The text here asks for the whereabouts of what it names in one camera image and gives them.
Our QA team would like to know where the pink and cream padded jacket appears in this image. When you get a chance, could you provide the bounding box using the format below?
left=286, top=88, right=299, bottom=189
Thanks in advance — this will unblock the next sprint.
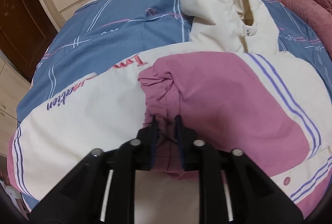
left=7, top=0, right=331, bottom=217

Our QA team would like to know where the beige cabinet with drawers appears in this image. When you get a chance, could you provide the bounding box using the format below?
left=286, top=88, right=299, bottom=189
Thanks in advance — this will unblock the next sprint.
left=0, top=58, right=30, bottom=157

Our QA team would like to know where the blue striped bed blanket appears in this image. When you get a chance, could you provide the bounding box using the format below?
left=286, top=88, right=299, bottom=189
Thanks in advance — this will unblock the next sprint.
left=16, top=0, right=332, bottom=212

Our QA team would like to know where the brown wooden door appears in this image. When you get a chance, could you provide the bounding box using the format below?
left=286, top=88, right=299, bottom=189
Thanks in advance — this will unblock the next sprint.
left=1, top=0, right=57, bottom=81

